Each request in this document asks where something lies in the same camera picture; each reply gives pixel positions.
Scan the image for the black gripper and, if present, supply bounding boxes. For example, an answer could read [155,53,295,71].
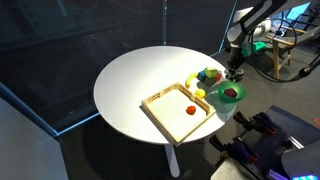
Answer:
[226,53,246,83]

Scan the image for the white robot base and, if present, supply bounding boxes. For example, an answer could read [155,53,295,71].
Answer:
[280,139,320,180]

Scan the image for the yellow-green block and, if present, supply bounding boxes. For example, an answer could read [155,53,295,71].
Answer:
[204,66,218,79]

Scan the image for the grey block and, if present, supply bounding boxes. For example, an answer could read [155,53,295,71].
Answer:
[203,76,217,88]

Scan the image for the wooden tray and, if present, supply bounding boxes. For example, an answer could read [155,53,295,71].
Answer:
[140,82,218,145]

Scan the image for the green plastic bowl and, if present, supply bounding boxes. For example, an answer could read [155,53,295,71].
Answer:
[217,80,248,104]

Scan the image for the dark red fruit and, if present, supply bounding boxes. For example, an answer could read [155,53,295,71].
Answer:
[223,87,238,99]

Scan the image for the yellow lemon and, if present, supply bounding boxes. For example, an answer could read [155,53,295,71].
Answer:
[194,88,207,99]

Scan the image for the yellow banana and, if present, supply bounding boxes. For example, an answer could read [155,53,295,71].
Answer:
[184,72,200,89]

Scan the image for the wooden armchair grey cushion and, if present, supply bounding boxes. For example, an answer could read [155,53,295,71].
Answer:
[264,23,320,80]

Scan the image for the purple orange bar clamp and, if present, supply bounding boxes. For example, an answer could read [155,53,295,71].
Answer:
[233,110,278,136]
[209,134,261,164]

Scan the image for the red toy fruit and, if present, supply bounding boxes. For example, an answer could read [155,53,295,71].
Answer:
[185,105,197,116]

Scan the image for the perforated metal breadboard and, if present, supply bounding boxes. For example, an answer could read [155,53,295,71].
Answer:
[213,128,301,180]

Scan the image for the round white table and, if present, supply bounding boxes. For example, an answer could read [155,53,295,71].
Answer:
[0,0,239,138]

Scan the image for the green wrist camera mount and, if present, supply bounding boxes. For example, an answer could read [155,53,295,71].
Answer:
[241,41,268,58]

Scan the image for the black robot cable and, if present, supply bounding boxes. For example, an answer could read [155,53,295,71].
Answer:
[248,9,320,83]

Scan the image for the silver metal rail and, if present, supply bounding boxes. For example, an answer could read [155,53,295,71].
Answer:
[288,135,305,150]

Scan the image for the white table pedestal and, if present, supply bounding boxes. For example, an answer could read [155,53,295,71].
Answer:
[164,143,181,179]

